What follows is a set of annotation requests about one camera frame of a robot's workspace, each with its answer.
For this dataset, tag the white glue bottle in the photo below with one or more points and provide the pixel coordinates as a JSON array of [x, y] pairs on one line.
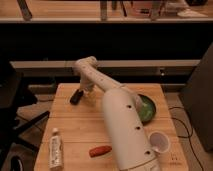
[[55, 151]]

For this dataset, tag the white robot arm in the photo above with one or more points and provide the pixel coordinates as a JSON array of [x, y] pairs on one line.
[[120, 108]]

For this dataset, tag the black office chair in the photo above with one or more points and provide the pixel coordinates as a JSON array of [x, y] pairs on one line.
[[14, 93]]

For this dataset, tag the white sneaker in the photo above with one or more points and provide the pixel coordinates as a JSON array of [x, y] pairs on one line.
[[189, 13]]

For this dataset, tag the green bowl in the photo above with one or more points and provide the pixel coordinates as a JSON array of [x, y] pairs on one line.
[[148, 111]]

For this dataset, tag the black eraser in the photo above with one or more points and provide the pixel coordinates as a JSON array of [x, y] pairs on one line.
[[75, 98]]

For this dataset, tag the orange carrot toy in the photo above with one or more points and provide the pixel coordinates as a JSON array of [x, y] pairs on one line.
[[100, 150]]

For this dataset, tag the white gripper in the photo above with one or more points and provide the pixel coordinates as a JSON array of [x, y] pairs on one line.
[[86, 85]]

